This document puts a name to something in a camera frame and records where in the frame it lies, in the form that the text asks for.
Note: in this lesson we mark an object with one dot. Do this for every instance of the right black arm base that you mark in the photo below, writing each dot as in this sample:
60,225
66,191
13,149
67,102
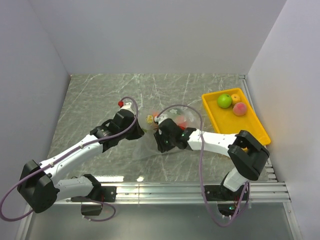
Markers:
215,193

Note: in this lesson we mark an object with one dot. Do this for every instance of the pink peach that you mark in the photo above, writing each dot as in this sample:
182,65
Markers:
240,109

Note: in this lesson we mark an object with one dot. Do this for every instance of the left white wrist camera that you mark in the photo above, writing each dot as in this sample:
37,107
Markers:
126,106

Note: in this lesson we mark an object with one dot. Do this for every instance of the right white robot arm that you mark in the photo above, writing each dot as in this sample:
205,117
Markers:
247,154

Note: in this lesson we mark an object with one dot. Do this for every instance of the clear plastic bag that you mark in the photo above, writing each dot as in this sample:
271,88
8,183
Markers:
147,146

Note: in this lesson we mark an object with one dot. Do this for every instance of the small orange fruit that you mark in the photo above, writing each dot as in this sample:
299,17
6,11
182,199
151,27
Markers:
235,99

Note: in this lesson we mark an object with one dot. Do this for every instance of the red fruit in bag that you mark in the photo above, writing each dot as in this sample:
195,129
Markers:
182,125

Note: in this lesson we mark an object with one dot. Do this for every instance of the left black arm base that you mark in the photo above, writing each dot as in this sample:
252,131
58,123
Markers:
92,205

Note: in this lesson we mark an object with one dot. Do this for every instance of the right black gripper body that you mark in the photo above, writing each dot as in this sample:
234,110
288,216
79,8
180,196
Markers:
165,143

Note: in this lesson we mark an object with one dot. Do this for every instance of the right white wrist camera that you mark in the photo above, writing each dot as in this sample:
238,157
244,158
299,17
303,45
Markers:
160,118

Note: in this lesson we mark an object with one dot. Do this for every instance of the yellow plastic tray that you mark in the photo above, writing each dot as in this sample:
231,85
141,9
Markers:
224,121

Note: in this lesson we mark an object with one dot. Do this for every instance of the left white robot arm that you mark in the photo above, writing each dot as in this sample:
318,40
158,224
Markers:
44,183

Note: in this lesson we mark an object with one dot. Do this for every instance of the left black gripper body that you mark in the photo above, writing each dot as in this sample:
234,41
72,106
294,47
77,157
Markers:
125,135

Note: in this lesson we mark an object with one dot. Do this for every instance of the aluminium rail frame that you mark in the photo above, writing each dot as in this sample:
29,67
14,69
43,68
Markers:
158,196

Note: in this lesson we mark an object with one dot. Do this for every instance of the green apple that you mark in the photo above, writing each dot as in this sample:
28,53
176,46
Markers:
224,101

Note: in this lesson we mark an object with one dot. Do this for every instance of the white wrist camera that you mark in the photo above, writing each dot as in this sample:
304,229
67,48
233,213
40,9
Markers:
126,106
160,118

